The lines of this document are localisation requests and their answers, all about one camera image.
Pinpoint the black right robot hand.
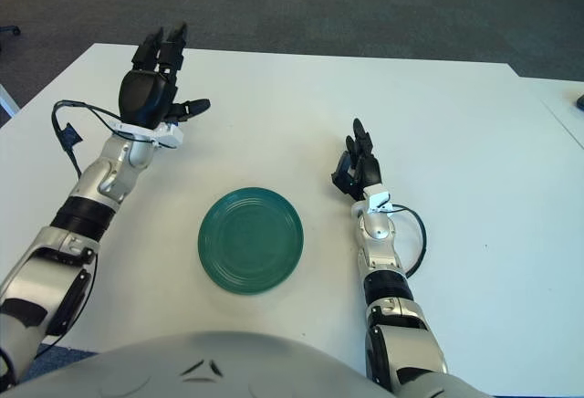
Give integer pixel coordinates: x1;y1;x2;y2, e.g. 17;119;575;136
330;118;382;202

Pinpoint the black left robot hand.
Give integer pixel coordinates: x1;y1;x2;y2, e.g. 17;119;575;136
117;21;212;131

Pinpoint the green round plate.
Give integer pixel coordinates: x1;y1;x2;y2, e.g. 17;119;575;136
197;186;305;298

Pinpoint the white desk with leg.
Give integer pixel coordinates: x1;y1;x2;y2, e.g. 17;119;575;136
0;82;20;119

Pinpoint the white adjacent table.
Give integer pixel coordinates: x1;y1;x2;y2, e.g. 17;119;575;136
513;76;584;151

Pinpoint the grey robot torso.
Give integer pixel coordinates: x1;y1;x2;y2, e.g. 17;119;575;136
0;331;494;398

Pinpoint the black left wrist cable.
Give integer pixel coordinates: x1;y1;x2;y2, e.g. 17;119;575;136
51;99;159;180

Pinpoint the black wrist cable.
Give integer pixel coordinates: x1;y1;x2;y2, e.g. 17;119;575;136
51;99;159;180
387;204;428;279

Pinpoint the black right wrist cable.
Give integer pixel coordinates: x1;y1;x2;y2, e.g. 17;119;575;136
387;204;428;279

